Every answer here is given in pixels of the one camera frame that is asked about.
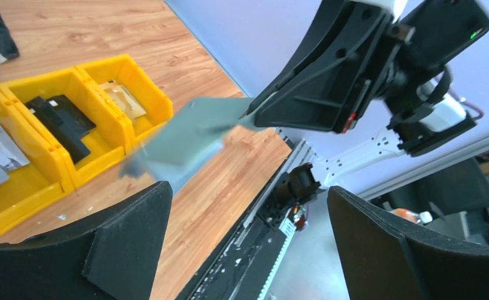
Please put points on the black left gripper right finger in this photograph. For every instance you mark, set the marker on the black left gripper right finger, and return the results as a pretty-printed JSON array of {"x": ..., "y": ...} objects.
[{"x": 384, "y": 256}]

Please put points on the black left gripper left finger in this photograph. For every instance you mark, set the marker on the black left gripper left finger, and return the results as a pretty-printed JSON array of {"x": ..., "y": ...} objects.
[{"x": 110, "y": 254}]

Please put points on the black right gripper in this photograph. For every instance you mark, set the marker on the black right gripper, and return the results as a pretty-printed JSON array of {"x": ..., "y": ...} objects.
[{"x": 344, "y": 61}]

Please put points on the green leather card holder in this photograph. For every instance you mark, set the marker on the green leather card holder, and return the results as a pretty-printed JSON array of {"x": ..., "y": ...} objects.
[{"x": 191, "y": 138}]

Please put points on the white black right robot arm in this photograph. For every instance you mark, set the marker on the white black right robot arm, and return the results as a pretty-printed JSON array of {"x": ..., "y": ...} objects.
[{"x": 424, "y": 115}]

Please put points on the black cards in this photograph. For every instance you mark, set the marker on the black cards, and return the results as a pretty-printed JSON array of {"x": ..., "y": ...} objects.
[{"x": 65, "y": 121}]

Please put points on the gold beige cards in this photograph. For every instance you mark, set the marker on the gold beige cards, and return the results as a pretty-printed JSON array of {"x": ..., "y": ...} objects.
[{"x": 123, "y": 99}]

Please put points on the left yellow plastic bin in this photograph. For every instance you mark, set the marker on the left yellow plastic bin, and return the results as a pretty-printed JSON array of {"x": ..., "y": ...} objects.
[{"x": 37, "y": 185}]

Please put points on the yellow plastic bin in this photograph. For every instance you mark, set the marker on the yellow plastic bin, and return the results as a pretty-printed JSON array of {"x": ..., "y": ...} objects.
[
  {"x": 37, "y": 185},
  {"x": 129, "y": 91},
  {"x": 88, "y": 134}
]

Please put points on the middle yellow plastic bin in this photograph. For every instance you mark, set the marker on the middle yellow plastic bin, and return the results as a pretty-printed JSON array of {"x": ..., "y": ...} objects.
[{"x": 88, "y": 134}]

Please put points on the right yellow plastic bin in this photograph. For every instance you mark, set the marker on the right yellow plastic bin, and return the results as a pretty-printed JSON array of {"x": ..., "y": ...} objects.
[{"x": 129, "y": 91}]

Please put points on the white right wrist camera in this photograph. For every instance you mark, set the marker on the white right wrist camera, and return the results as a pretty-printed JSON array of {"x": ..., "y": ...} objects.
[{"x": 396, "y": 7}]

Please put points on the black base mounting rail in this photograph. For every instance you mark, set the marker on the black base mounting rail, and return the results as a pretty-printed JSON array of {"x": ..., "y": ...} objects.
[{"x": 245, "y": 262}]

